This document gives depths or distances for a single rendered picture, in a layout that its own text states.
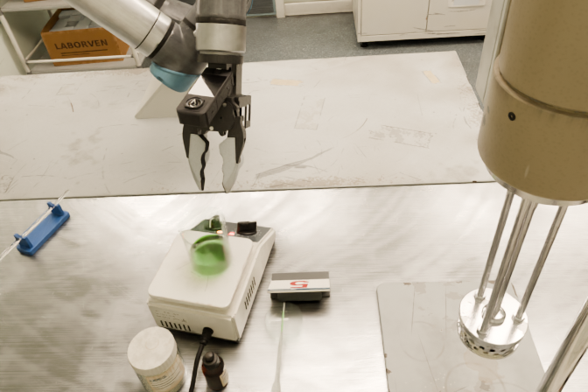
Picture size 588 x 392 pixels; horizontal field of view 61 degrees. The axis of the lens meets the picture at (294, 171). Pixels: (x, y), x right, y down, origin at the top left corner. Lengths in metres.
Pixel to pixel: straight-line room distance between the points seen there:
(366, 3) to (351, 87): 1.92
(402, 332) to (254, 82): 0.73
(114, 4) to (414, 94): 0.67
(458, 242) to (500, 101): 0.52
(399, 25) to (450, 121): 2.11
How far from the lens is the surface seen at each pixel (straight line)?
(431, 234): 0.86
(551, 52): 0.33
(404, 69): 1.27
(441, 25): 3.23
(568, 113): 0.34
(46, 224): 1.01
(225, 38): 0.75
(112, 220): 0.97
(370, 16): 3.13
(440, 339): 0.74
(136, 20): 0.85
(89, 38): 2.97
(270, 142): 1.05
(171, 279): 0.73
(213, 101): 0.71
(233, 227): 0.83
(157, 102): 1.16
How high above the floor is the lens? 1.55
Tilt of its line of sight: 42 degrees down
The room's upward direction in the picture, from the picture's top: 6 degrees counter-clockwise
